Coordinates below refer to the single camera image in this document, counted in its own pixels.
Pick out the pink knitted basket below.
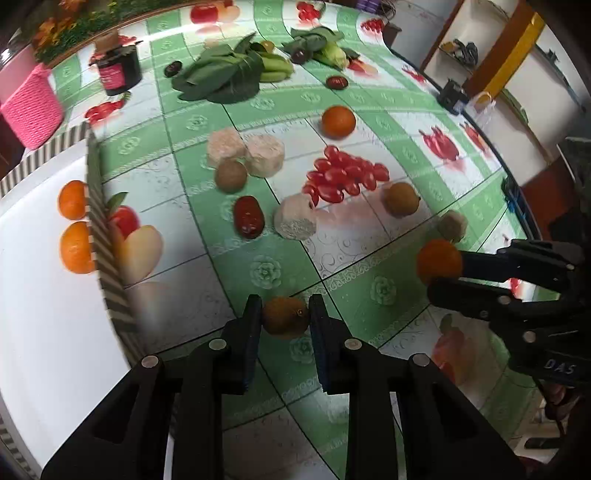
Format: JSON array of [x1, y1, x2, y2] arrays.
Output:
[[0, 64, 65, 151]]

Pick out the dark tangled cables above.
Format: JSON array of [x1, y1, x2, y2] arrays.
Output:
[[438, 39, 481, 63]]

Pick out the person's right hand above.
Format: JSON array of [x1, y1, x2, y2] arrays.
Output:
[[545, 384, 579, 421]]

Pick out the wooden shelf unit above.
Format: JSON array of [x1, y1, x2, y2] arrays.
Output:
[[420, 0, 591, 162]]

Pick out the orange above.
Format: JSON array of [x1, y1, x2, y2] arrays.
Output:
[[58, 180, 89, 221], [417, 239, 464, 284], [321, 105, 357, 139], [59, 221, 96, 274]]

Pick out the brown round pear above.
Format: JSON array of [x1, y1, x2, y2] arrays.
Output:
[[384, 182, 421, 217]]

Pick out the artificial flower border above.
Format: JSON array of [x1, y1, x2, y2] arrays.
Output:
[[28, 0, 195, 65]]

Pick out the brown kiwi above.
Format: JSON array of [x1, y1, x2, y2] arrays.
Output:
[[262, 296, 310, 341], [215, 158, 249, 193]]

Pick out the dark jar with cork lid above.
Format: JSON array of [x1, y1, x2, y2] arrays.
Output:
[[92, 31, 143, 97]]

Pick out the corn ear in husk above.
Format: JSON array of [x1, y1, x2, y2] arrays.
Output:
[[314, 44, 349, 70]]

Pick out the white tray with striped rim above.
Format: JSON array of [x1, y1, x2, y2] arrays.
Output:
[[0, 122, 146, 480]]

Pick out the leafy green vegetable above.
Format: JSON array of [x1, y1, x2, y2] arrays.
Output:
[[171, 32, 266, 104], [281, 27, 347, 54]]

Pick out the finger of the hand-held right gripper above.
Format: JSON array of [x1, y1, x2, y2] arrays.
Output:
[[458, 240, 585, 292], [427, 277, 561, 330]]

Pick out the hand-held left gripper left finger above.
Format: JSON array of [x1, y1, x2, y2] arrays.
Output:
[[41, 294, 264, 480]]

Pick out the green fruit-print tablecloth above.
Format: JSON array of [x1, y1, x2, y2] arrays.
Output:
[[46, 0, 550, 480]]

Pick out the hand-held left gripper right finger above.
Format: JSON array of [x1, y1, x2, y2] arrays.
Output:
[[308, 294, 527, 480]]

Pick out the clear plastic container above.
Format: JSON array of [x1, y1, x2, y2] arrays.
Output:
[[471, 91, 497, 125]]

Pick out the black device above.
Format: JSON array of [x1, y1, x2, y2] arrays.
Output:
[[436, 79, 469, 115]]

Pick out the pale pink container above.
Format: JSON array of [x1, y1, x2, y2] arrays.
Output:
[[0, 48, 40, 104]]

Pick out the green bananas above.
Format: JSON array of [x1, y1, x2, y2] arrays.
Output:
[[256, 50, 295, 84]]

